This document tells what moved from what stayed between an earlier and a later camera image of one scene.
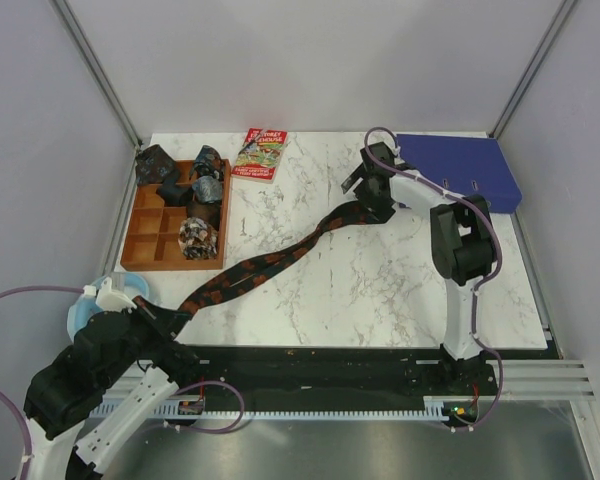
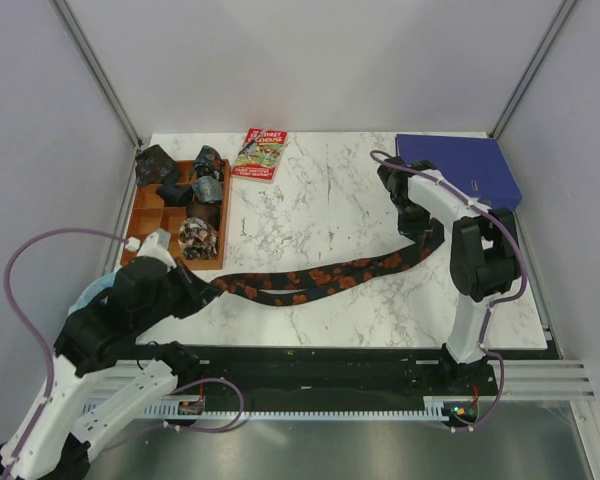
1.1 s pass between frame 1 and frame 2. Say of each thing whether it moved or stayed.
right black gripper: moved
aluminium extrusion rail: stayed
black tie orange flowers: moved
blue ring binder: stayed
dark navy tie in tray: stayed
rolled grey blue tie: stayed
